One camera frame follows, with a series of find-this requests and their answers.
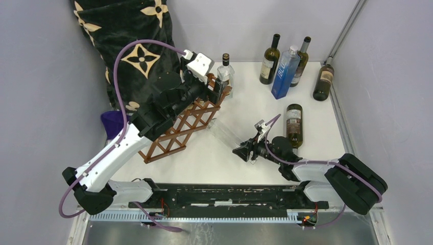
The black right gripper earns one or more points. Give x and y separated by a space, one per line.
243 151

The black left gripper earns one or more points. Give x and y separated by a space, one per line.
208 93

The tall clear glass bottle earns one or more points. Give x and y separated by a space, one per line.
224 134

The brown wooden wine rack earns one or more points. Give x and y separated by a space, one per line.
194 118

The green wine bottle black cap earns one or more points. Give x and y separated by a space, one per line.
270 61

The blue square vodka bottle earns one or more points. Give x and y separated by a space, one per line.
285 73

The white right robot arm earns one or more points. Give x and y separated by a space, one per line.
346 180

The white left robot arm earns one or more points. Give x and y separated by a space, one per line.
93 187

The clear liquor bottle black cap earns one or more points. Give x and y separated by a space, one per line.
225 72

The green wine bottle grey cap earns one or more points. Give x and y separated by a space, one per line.
303 61

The purple cloth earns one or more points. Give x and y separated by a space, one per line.
112 122

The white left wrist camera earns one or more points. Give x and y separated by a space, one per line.
200 65

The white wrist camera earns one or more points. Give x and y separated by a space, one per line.
262 128
200 65

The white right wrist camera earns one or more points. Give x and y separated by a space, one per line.
262 128

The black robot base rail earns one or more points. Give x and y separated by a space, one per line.
228 200

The grey slotted cable duct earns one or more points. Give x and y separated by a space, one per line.
139 216

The grey aluminium wall rail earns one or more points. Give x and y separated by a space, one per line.
347 27

